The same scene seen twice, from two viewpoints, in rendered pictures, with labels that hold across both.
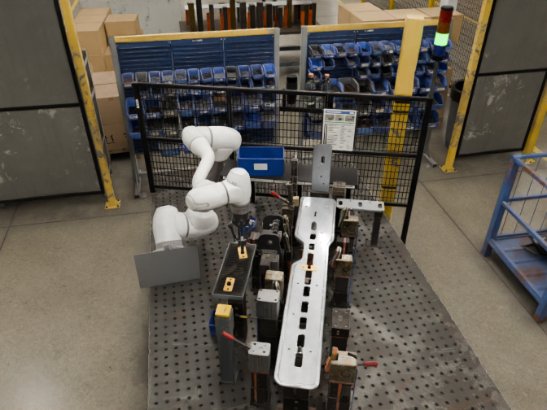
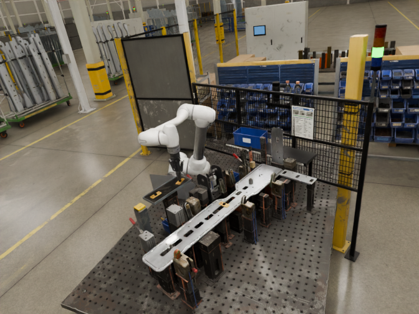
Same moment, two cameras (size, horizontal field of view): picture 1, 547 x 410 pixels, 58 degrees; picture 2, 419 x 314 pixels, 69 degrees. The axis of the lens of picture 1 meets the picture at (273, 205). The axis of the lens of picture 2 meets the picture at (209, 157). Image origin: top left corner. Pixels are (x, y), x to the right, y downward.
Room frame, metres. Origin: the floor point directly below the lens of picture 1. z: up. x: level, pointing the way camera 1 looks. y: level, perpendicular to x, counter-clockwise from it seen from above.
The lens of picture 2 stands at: (0.43, -1.27, 2.36)
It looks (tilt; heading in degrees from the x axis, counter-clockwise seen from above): 27 degrees down; 38
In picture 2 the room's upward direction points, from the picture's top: 8 degrees counter-clockwise
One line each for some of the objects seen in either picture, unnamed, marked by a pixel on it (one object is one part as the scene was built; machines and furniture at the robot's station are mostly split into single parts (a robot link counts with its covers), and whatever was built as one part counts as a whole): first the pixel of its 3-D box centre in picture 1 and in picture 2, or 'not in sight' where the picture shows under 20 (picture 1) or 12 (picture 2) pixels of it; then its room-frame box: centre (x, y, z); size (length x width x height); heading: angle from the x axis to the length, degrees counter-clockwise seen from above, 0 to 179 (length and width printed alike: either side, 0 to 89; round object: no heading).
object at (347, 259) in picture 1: (341, 281); (249, 222); (1.95, -0.37, 0.87); 0.12 x 0.09 x 0.35; 82
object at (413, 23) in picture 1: (391, 167); (346, 158); (2.94, -0.81, 1.00); 0.18 x 0.18 x 2.00; 82
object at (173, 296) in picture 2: (296, 392); (164, 275); (1.29, -0.10, 0.84); 0.18 x 0.06 x 0.29; 82
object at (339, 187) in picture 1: (337, 207); (290, 177); (2.63, -0.41, 0.88); 0.08 x 0.08 x 0.36; 82
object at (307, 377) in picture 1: (310, 271); (223, 207); (1.90, -0.19, 1.00); 1.38 x 0.22 x 0.02; 172
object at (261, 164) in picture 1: (260, 161); (250, 137); (2.86, 0.08, 1.10); 0.30 x 0.17 x 0.13; 89
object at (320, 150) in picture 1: (321, 168); (277, 146); (2.64, -0.30, 1.17); 0.12 x 0.01 x 0.34; 82
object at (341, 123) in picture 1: (339, 129); (302, 122); (2.91, -0.42, 1.30); 0.23 x 0.02 x 0.31; 82
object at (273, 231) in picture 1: (272, 259); (213, 195); (2.04, 0.00, 0.94); 0.18 x 0.13 x 0.49; 172
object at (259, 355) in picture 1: (260, 375); (151, 255); (1.36, 0.06, 0.88); 0.11 x 0.10 x 0.36; 82
